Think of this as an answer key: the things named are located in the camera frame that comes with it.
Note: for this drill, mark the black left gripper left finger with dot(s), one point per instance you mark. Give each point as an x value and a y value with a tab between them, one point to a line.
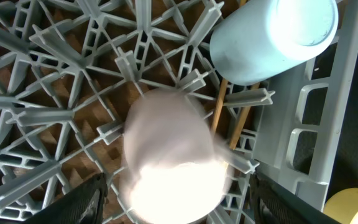
82	205

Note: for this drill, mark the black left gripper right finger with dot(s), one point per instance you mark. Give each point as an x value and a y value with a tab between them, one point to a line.
272	203

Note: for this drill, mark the yellow plastic bowl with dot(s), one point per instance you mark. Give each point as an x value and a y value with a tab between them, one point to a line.
343	206

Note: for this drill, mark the pink plastic cup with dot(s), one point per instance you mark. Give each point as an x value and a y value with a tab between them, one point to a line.
177	170

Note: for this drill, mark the light blue plastic cup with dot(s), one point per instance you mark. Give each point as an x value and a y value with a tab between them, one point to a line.
264	38

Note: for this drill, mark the grey plastic dishwasher rack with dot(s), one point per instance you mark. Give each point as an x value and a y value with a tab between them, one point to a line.
68	78

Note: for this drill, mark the black round tray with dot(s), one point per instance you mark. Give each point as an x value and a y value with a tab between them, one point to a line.
345	169

